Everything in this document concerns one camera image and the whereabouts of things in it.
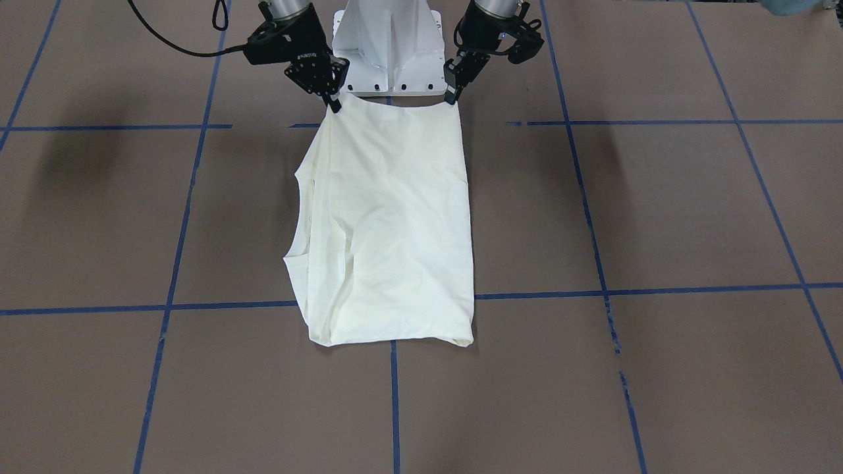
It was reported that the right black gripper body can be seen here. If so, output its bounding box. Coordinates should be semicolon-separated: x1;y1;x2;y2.
245;10;350;99

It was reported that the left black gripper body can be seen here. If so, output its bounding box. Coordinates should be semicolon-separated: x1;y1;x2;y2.
443;3;528;87

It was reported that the cream long-sleeve cat shirt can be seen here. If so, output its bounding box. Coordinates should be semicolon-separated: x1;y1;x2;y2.
284;92;475;348

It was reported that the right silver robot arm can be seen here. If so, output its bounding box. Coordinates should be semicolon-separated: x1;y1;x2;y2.
244;1;350;113

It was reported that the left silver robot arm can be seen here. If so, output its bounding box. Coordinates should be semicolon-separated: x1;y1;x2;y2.
443;1;544;105

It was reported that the white camera mast base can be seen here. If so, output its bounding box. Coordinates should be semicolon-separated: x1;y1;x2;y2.
332;1;447;97

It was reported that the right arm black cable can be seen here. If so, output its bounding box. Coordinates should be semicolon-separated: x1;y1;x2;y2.
128;0;254;59

